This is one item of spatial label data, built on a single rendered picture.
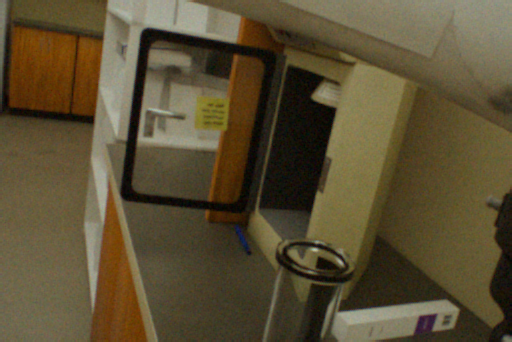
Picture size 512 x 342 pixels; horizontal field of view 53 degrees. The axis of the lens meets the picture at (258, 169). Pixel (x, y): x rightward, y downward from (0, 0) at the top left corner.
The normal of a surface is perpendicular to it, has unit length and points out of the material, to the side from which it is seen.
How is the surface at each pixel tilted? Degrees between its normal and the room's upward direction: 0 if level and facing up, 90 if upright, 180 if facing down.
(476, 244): 90
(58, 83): 90
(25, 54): 90
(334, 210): 90
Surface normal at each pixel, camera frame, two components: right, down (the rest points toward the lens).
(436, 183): -0.92, -0.07
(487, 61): -0.66, 0.48
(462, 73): -0.65, 0.64
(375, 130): 0.34, 0.33
